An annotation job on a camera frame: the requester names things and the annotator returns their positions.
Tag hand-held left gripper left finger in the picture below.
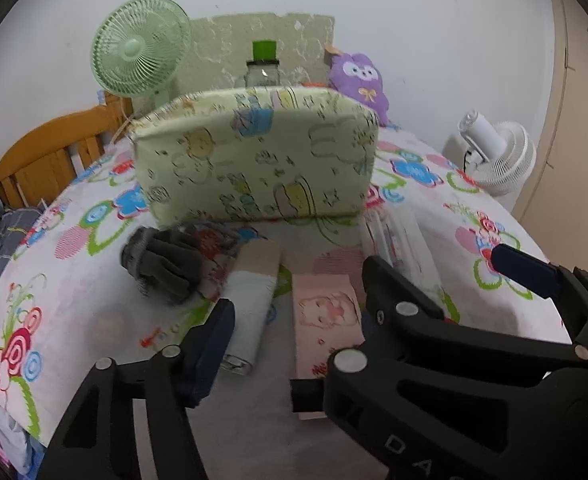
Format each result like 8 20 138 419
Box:
39 299 237 480

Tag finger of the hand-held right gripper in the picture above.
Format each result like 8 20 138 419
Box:
291 256 588 480
490 243 588 351

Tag white beige cloth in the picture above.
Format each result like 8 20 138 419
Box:
221 241 283 377

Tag clear plastic packet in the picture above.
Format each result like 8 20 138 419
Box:
360 207 444 312

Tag dark grey glove pair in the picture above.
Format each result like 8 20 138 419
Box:
120 226 205 307

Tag pale green cartoon pillow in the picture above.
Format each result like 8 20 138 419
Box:
128 85 381 225

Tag white standing fan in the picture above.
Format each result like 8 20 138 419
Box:
442 110 538 197

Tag floral tablecloth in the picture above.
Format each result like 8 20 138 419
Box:
0 125 579 447

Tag beige door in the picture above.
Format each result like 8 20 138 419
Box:
516 0 588 281

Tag blue white fabric pile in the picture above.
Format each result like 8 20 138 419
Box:
0 394 50 476

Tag purple plush rabbit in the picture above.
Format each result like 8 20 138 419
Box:
326 46 393 128

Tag wooden bed headboard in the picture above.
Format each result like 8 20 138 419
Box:
0 94 135 209

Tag glass jar with green lid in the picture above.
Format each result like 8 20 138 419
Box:
244 40 282 90

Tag green printed board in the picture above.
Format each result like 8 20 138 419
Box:
181 12 335 99

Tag green desk fan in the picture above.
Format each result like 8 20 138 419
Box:
90 0 193 117

